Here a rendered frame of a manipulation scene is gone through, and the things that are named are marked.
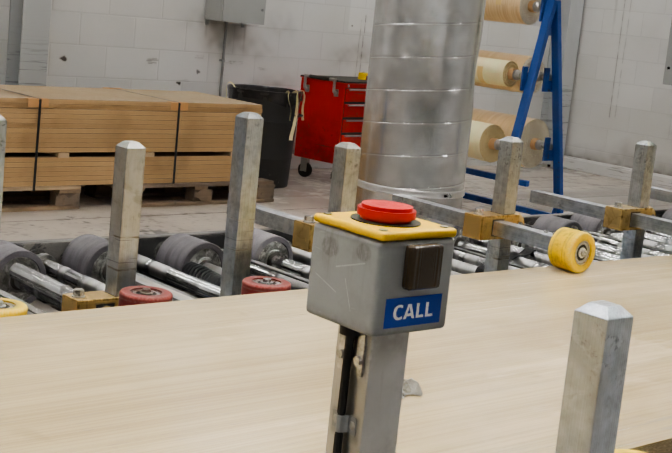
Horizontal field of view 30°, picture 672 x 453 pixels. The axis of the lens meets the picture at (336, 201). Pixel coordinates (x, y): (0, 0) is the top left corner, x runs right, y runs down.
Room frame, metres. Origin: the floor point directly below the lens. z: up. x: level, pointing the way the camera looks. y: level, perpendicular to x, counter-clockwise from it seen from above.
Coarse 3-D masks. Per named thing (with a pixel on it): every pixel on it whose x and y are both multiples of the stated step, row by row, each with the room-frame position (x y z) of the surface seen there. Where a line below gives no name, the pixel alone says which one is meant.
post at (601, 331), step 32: (576, 320) 1.01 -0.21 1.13; (608, 320) 0.99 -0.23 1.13; (576, 352) 1.00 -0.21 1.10; (608, 352) 0.99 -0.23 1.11; (576, 384) 1.00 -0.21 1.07; (608, 384) 0.99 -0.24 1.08; (576, 416) 1.00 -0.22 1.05; (608, 416) 1.00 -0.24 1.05; (576, 448) 0.99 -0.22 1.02; (608, 448) 1.00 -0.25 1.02
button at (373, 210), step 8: (368, 200) 0.85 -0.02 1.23; (376, 200) 0.85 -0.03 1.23; (384, 200) 0.85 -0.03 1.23; (360, 208) 0.83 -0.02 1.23; (368, 208) 0.82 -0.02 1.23; (376, 208) 0.82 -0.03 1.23; (384, 208) 0.82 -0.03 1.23; (392, 208) 0.82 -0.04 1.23; (400, 208) 0.83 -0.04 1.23; (408, 208) 0.83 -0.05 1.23; (360, 216) 0.83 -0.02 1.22; (368, 216) 0.82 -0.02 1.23; (376, 216) 0.82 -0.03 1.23; (384, 216) 0.82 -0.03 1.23; (392, 216) 0.82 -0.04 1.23; (400, 216) 0.82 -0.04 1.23; (408, 216) 0.82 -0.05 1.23
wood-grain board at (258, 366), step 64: (0, 320) 1.62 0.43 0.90; (64, 320) 1.66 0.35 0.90; (128, 320) 1.69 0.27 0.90; (192, 320) 1.72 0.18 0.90; (256, 320) 1.76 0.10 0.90; (320, 320) 1.80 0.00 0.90; (448, 320) 1.88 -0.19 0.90; (512, 320) 1.92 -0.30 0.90; (640, 320) 2.01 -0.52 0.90; (0, 384) 1.36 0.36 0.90; (64, 384) 1.38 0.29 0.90; (128, 384) 1.41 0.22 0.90; (192, 384) 1.43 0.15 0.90; (256, 384) 1.46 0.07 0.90; (320, 384) 1.49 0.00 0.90; (448, 384) 1.54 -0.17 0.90; (512, 384) 1.57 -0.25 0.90; (640, 384) 1.63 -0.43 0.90; (0, 448) 1.17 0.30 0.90; (64, 448) 1.19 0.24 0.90; (128, 448) 1.21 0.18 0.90; (192, 448) 1.22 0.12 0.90; (256, 448) 1.24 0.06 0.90; (320, 448) 1.26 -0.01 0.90; (448, 448) 1.30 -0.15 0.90; (512, 448) 1.32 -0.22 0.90; (640, 448) 1.38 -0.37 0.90
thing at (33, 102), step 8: (112, 88) 8.37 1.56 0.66; (120, 88) 8.42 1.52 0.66; (32, 96) 7.23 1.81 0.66; (152, 96) 8.04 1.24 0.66; (32, 104) 7.12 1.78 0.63; (40, 104) 7.15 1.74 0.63; (48, 104) 7.19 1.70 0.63; (176, 104) 7.81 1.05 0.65; (184, 104) 7.85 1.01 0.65; (40, 112) 7.16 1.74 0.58; (176, 136) 7.82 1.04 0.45; (176, 144) 7.82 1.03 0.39; (176, 152) 7.83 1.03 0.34
